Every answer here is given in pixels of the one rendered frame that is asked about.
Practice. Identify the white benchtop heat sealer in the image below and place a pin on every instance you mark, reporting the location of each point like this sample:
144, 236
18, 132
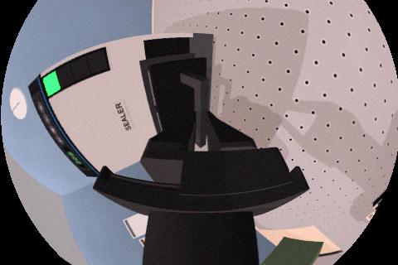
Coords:
98, 106

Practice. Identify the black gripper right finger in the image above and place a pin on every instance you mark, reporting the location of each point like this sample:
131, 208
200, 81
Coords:
223, 137

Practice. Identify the small white label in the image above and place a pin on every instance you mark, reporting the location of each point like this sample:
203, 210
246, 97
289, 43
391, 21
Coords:
369, 217

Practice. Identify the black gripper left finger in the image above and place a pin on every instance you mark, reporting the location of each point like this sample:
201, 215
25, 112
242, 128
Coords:
178, 136

